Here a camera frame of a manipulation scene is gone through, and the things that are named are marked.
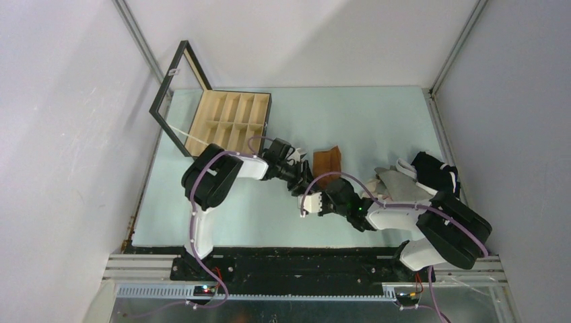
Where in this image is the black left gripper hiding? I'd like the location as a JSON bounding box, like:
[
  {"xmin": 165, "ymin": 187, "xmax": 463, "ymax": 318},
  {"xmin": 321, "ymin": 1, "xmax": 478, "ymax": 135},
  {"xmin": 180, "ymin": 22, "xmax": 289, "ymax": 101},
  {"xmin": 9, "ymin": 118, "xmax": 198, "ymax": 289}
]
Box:
[{"xmin": 276, "ymin": 159, "xmax": 321, "ymax": 197}]

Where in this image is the orange-brown underwear with cream waistband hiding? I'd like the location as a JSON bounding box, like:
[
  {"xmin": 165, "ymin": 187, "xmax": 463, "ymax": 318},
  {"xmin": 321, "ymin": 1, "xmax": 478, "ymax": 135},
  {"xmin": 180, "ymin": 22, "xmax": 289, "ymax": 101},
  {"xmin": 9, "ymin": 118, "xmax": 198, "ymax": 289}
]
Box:
[{"xmin": 312, "ymin": 146, "xmax": 342, "ymax": 188}]

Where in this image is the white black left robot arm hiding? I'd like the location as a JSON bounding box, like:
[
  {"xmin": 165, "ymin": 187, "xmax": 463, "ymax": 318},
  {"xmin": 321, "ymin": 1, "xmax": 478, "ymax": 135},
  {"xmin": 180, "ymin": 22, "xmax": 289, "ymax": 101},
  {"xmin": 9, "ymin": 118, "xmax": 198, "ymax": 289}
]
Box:
[{"xmin": 181, "ymin": 138, "xmax": 314, "ymax": 281}]

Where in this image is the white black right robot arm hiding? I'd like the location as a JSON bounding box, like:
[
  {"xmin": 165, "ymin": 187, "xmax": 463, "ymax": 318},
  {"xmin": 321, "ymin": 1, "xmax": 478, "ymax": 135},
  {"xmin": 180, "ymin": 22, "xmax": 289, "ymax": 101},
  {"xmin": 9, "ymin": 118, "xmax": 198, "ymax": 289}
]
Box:
[{"xmin": 319, "ymin": 178, "xmax": 492, "ymax": 281}]

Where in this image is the beige crumpled underwear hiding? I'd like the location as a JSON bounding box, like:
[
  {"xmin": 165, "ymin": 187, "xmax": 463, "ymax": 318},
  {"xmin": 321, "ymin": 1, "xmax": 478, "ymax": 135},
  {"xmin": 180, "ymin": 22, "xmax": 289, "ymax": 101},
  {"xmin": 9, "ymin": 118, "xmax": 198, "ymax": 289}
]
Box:
[{"xmin": 365, "ymin": 178, "xmax": 388, "ymax": 200}]

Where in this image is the black divided storage box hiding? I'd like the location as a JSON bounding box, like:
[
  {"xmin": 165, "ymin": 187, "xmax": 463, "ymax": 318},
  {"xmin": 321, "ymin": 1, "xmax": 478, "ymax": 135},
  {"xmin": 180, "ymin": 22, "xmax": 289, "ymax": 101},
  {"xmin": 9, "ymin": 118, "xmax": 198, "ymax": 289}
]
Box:
[{"xmin": 149, "ymin": 40, "xmax": 272, "ymax": 158}]

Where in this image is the right controller board with leds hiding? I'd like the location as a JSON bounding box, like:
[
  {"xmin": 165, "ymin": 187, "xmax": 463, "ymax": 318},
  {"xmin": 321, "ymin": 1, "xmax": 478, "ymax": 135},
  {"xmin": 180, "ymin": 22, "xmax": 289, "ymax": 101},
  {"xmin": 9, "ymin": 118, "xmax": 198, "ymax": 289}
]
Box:
[{"xmin": 396, "ymin": 292, "xmax": 422, "ymax": 308}]

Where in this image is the controller board with leds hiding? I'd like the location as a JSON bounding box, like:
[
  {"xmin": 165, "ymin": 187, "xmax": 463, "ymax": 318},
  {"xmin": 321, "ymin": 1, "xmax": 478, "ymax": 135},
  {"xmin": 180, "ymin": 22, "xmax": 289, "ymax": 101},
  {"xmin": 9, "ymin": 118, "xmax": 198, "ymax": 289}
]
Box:
[
  {"xmin": 193, "ymin": 285, "xmax": 217, "ymax": 297},
  {"xmin": 396, "ymin": 292, "xmax": 422, "ymax": 308}
]

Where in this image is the left controller board with leds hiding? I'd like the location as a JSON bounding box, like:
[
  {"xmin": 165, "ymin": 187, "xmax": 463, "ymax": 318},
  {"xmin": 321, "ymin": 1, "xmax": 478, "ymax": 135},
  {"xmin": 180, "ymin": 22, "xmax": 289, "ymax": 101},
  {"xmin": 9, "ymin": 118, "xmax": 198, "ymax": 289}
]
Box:
[{"xmin": 193, "ymin": 285, "xmax": 217, "ymax": 297}]

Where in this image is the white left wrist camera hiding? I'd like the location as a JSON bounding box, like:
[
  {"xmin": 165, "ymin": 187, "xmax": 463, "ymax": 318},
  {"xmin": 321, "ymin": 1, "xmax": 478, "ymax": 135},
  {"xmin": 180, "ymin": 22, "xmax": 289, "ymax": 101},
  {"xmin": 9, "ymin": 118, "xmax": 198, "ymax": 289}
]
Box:
[{"xmin": 286, "ymin": 148, "xmax": 306, "ymax": 165}]

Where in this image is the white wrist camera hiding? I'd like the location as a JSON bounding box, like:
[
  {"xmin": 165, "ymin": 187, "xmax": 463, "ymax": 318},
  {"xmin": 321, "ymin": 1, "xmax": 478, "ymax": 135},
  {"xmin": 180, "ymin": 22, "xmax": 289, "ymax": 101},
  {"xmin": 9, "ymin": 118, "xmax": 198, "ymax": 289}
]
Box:
[
  {"xmin": 286, "ymin": 148, "xmax": 306, "ymax": 165},
  {"xmin": 298, "ymin": 192, "xmax": 323, "ymax": 217}
]

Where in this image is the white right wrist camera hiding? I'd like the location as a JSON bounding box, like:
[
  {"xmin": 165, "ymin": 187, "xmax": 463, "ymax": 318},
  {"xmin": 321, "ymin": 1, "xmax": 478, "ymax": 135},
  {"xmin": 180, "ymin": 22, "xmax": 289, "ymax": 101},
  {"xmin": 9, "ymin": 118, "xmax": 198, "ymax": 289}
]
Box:
[{"xmin": 298, "ymin": 192, "xmax": 323, "ymax": 217}]

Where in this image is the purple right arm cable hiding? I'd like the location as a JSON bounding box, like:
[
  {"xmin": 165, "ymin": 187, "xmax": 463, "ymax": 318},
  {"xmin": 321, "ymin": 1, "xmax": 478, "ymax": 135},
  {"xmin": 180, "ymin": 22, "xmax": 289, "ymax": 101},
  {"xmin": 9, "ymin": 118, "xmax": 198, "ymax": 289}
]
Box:
[{"xmin": 300, "ymin": 172, "xmax": 490, "ymax": 257}]

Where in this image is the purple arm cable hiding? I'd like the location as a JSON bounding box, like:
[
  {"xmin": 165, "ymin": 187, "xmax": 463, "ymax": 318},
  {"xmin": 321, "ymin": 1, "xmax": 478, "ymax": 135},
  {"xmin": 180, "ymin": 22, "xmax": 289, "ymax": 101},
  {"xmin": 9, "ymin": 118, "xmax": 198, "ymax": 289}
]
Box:
[
  {"xmin": 300, "ymin": 172, "xmax": 490, "ymax": 257},
  {"xmin": 189, "ymin": 135, "xmax": 275, "ymax": 260}
]

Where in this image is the cream lid ribbon strap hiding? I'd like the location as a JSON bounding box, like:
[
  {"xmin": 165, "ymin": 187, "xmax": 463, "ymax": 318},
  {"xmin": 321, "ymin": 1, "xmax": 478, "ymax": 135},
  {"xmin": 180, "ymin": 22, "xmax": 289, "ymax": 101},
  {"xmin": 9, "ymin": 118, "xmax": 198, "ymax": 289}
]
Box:
[{"xmin": 169, "ymin": 124, "xmax": 211, "ymax": 146}]

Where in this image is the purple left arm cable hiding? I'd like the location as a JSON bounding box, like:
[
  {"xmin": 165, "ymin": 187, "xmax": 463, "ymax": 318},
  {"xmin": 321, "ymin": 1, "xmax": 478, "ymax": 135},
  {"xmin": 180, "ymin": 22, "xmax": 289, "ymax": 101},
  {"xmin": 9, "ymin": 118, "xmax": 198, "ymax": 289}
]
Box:
[{"xmin": 189, "ymin": 135, "xmax": 275, "ymax": 260}]

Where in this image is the grey slotted cable duct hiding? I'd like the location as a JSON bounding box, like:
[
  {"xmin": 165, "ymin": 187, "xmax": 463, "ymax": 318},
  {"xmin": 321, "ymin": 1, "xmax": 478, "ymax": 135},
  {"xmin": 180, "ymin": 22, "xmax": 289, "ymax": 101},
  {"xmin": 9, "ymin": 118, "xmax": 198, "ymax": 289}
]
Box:
[{"xmin": 116, "ymin": 284, "xmax": 397, "ymax": 301}]

